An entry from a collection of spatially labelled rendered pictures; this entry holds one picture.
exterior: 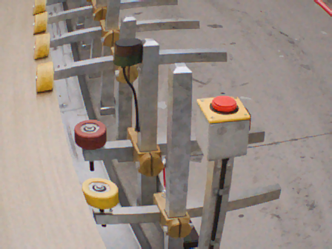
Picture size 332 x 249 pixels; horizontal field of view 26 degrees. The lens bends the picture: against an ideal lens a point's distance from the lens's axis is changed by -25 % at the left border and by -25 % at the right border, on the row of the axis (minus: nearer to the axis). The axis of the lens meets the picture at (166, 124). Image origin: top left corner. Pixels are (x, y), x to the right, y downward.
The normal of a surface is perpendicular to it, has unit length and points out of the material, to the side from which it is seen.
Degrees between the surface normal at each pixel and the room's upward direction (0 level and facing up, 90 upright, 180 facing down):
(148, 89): 90
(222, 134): 90
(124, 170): 0
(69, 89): 0
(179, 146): 90
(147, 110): 90
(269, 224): 0
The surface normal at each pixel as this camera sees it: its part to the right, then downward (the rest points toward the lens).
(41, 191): 0.02, -0.88
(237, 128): 0.23, 0.47
